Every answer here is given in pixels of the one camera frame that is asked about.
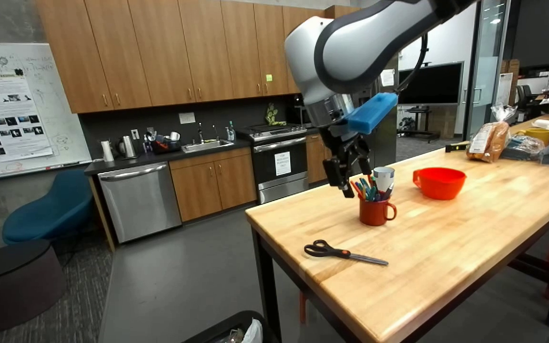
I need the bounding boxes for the wooden wall cabinets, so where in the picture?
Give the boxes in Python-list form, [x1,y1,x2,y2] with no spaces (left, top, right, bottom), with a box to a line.
[33,0,352,116]

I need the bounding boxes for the white plastic bag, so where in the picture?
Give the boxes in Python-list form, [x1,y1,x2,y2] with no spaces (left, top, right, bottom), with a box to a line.
[241,318,266,343]

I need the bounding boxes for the wooden butcher-block table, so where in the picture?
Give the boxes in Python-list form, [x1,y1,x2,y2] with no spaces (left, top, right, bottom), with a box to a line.
[249,194,549,343]

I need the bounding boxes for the stainless steel oven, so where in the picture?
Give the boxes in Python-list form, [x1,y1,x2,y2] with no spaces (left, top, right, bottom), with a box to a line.
[245,123,310,205]

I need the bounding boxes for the bagged bread loaf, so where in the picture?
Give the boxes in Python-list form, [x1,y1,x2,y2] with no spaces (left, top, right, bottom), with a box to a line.
[464,120,510,163]

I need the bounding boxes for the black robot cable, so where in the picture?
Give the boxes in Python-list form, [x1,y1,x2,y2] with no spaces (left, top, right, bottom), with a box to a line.
[398,32,430,91]

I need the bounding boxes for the clear bag of groceries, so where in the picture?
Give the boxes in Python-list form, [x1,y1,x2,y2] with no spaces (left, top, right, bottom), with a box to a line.
[501,123,549,167]

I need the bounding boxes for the kitchen sink with faucet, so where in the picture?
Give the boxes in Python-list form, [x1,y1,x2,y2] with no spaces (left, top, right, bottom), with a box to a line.
[178,121,236,156]

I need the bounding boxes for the whiteboard with posters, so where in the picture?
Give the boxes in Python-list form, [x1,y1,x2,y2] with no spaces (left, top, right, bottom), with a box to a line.
[0,41,93,184]

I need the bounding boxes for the black wall monitor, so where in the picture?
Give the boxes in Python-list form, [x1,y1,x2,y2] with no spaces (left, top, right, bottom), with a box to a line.
[398,60,464,106]

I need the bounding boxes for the teal pen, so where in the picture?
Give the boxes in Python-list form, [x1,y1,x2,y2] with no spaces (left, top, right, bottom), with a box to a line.
[359,175,377,203]

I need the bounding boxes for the black handled scissors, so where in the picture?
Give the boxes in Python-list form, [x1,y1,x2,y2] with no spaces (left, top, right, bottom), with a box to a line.
[300,238,390,268]

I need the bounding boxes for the red cup with handle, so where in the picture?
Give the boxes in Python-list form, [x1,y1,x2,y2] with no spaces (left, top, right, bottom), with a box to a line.
[356,196,399,228]

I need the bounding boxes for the black trash bin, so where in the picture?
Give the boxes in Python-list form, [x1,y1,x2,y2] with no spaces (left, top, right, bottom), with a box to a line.
[182,308,270,343]

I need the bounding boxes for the white paper sign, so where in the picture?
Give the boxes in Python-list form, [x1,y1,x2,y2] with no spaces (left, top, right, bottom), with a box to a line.
[272,148,293,179]

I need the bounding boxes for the orange marker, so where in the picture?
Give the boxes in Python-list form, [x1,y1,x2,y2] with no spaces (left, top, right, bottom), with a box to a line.
[348,179,367,201]

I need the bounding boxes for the stainless steel dishwasher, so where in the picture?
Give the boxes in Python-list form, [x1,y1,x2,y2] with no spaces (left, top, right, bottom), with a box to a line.
[96,160,182,245]

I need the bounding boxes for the blue lounge chair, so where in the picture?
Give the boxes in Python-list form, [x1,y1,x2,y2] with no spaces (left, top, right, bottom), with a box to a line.
[0,167,94,247]

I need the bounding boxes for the silver kettle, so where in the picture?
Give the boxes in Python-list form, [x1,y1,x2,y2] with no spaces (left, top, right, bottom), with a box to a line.
[119,133,138,161]

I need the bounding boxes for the dark round ottoman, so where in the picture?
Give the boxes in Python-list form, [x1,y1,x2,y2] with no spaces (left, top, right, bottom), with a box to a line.
[0,238,68,337]

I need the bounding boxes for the wooden base cabinet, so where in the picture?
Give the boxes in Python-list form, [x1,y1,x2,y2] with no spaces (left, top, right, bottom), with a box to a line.
[167,144,258,224]

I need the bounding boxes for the white thermos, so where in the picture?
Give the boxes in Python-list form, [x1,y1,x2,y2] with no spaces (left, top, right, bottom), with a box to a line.
[98,139,115,165]

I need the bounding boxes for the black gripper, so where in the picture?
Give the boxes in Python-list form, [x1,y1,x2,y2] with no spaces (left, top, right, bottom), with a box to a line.
[318,118,375,200]

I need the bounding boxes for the blue wrist camera block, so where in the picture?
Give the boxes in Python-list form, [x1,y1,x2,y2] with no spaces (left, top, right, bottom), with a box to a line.
[342,89,399,137]

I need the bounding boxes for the red plastic bowl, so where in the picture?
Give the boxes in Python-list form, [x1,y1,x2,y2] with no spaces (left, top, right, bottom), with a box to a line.
[409,165,468,201]

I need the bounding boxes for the green potted plant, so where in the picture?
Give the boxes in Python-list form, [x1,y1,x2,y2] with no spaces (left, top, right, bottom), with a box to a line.
[262,100,287,127]

